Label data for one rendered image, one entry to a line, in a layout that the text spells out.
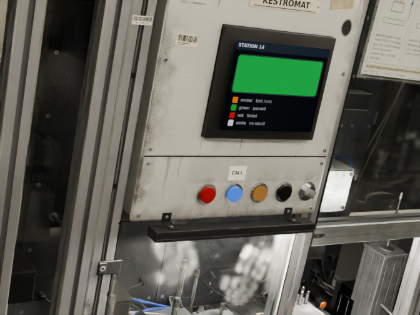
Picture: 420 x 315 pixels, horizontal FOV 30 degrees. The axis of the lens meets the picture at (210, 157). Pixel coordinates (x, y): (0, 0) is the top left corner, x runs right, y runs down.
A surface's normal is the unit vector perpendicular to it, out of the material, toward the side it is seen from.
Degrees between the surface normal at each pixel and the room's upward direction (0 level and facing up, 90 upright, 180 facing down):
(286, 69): 90
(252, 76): 90
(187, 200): 90
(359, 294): 90
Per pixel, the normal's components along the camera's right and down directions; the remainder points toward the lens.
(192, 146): 0.52, 0.33
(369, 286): -0.83, 0.00
